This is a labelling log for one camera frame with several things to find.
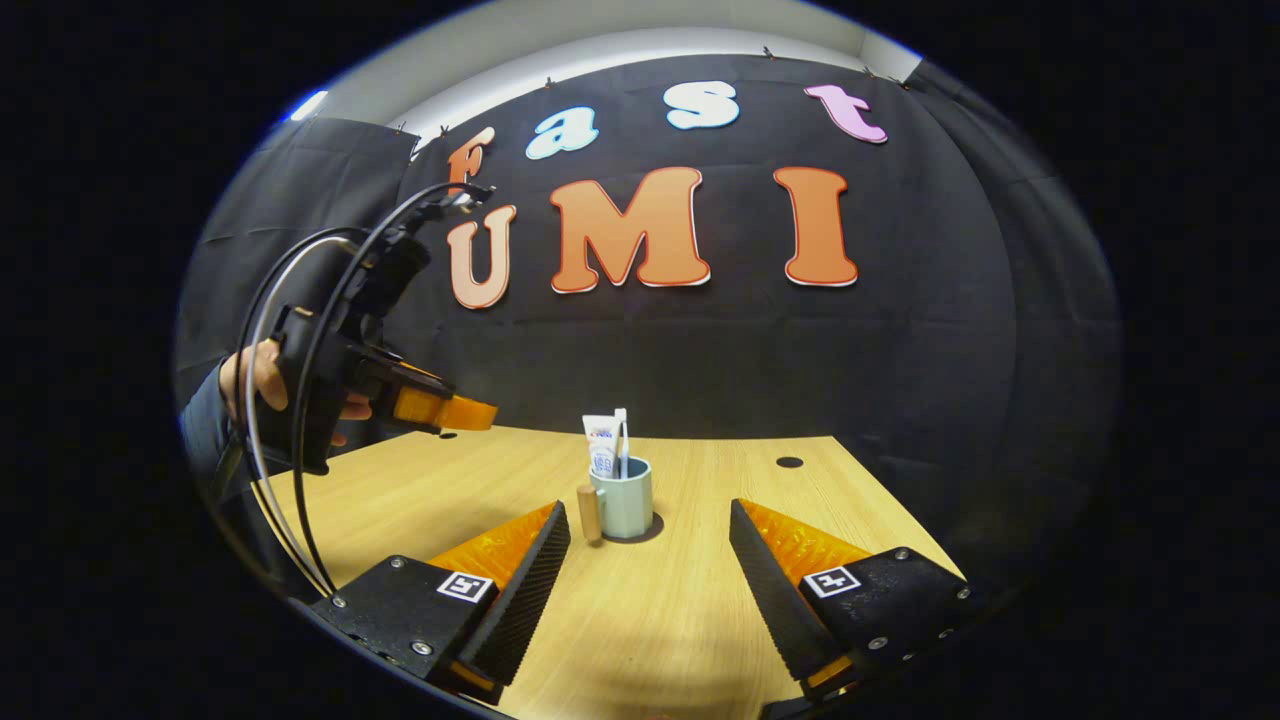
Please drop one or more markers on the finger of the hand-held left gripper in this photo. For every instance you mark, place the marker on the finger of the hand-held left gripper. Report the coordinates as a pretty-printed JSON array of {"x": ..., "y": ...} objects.
[{"x": 440, "y": 410}]

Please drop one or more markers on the white toothbrush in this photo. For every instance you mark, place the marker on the white toothbrush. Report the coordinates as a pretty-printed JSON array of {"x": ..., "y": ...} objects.
[{"x": 621, "y": 430}]

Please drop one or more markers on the white toothpaste tube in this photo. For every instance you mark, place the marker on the white toothpaste tube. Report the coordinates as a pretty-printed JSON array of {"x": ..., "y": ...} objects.
[{"x": 600, "y": 445}]

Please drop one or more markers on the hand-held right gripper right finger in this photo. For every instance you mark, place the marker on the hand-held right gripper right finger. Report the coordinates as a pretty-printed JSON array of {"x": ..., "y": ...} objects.
[{"x": 765, "y": 580}]

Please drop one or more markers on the dark brown round coaster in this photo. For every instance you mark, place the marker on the dark brown round coaster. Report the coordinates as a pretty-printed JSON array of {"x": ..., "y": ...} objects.
[{"x": 657, "y": 527}]

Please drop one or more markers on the wooden desktop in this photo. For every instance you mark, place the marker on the wooden desktop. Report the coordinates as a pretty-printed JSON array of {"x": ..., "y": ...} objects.
[{"x": 680, "y": 600}]

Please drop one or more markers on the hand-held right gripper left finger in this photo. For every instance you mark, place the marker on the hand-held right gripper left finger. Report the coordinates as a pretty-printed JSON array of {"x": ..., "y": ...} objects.
[{"x": 525, "y": 580}]

